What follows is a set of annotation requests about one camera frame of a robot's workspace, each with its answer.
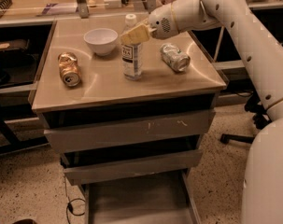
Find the crushed green silver can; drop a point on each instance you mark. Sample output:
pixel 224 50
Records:
pixel 174 57

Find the bottom grey drawer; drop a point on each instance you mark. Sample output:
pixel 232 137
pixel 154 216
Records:
pixel 163 198

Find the white ceramic bowl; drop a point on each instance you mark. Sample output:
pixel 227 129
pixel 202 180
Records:
pixel 101 41

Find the grey drawer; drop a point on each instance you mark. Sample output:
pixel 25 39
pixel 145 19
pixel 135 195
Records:
pixel 130 131
pixel 133 168
pixel 163 198

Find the crushed orange soda can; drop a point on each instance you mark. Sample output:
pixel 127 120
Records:
pixel 68 69

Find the black table leg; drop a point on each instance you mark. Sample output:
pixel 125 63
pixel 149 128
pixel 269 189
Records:
pixel 13 112

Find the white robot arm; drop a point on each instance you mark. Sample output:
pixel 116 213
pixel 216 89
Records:
pixel 262 56

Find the clear plastic bottle white cap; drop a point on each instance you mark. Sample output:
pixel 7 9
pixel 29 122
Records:
pixel 131 56

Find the middle grey drawer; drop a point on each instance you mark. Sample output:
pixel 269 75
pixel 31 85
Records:
pixel 133 168

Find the top grey drawer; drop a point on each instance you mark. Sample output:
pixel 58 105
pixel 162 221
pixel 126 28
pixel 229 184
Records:
pixel 130 131

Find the white rod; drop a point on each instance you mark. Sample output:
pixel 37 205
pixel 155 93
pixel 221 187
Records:
pixel 221 32

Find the purple white paper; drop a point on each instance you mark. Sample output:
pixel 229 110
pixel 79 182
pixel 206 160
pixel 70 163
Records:
pixel 52 9

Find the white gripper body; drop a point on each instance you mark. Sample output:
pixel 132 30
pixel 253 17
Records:
pixel 160 24

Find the grey drawer cabinet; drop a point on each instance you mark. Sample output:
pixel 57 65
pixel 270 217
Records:
pixel 104 94

